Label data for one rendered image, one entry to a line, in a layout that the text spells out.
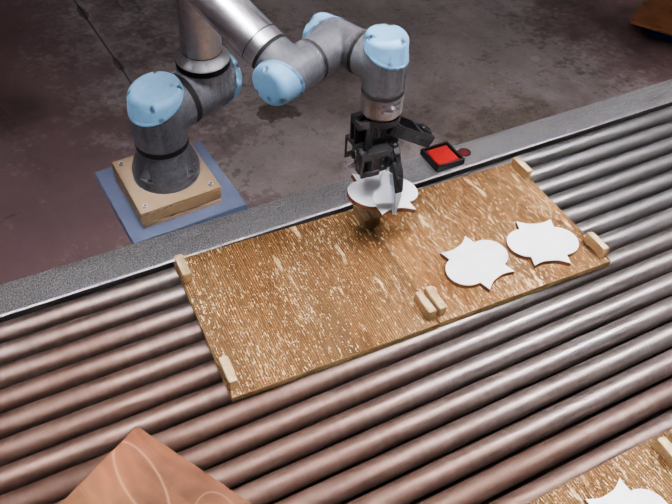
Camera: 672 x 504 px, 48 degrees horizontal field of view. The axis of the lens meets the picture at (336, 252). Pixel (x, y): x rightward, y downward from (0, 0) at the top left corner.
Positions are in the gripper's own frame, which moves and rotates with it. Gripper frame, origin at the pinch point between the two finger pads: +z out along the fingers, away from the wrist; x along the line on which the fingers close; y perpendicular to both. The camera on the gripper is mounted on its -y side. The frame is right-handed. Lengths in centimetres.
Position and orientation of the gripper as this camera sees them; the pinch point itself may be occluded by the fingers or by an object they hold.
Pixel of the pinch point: (382, 192)
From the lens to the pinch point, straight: 149.2
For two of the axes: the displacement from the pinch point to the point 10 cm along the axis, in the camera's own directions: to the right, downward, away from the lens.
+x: 4.3, 6.6, -6.2
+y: -9.0, 2.9, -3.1
